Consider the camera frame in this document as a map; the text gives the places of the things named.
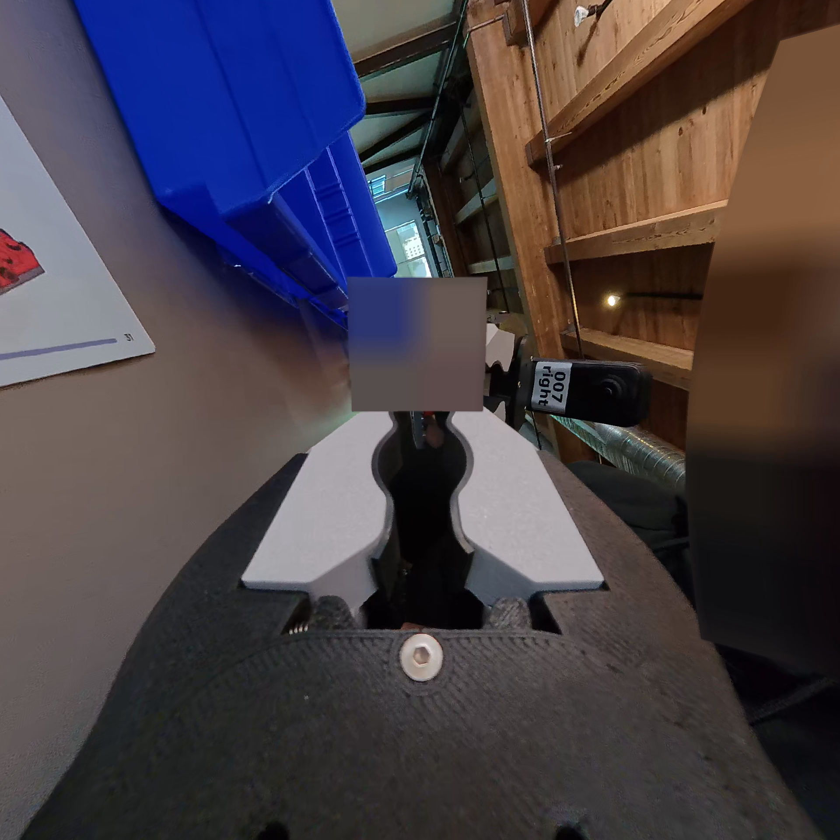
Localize blue plastic bin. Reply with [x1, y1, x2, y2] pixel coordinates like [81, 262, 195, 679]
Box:
[305, 131, 399, 283]
[71, 0, 366, 224]
[157, 190, 349, 312]

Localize background window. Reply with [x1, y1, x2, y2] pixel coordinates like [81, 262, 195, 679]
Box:
[367, 176, 435, 278]

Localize silver flexible duct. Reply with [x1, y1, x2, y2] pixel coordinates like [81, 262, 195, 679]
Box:
[554, 415, 688, 492]

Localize thin metal ceiling pipe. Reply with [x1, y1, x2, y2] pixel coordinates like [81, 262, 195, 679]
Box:
[520, 0, 586, 345]

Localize white instruction booklet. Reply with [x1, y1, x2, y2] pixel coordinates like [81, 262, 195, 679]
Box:
[0, 98, 157, 389]

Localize person's dark jacket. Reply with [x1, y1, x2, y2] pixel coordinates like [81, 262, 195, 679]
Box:
[567, 459, 840, 840]

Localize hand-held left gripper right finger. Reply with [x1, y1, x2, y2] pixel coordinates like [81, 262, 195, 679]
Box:
[448, 412, 605, 608]

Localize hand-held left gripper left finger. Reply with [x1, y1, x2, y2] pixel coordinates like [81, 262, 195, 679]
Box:
[241, 412, 396, 619]

